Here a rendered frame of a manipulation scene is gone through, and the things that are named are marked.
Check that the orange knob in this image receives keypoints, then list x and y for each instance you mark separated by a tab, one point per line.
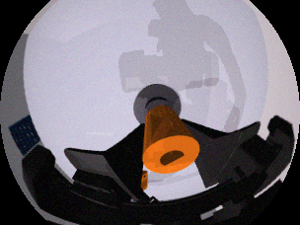
168	145

